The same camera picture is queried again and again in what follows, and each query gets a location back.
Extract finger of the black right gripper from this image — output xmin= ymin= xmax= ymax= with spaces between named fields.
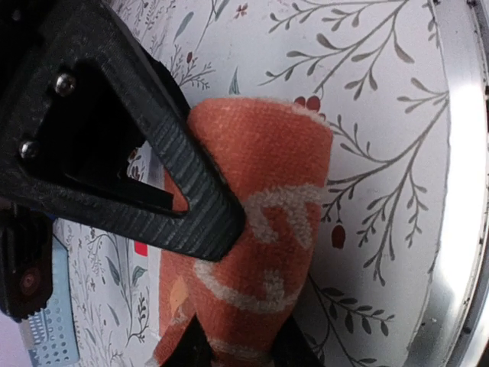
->
xmin=1 ymin=1 xmax=245 ymax=261

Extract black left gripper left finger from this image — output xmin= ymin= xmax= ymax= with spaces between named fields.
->
xmin=167 ymin=317 xmax=218 ymax=367

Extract orange bunny pattern towel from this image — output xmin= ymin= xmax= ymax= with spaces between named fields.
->
xmin=151 ymin=97 xmax=333 ymax=366

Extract light blue plastic basket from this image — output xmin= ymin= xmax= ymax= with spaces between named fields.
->
xmin=20 ymin=238 xmax=79 ymax=366

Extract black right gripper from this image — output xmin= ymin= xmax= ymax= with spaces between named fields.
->
xmin=1 ymin=203 xmax=53 ymax=323

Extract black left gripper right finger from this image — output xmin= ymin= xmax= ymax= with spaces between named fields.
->
xmin=271 ymin=317 xmax=322 ymax=367

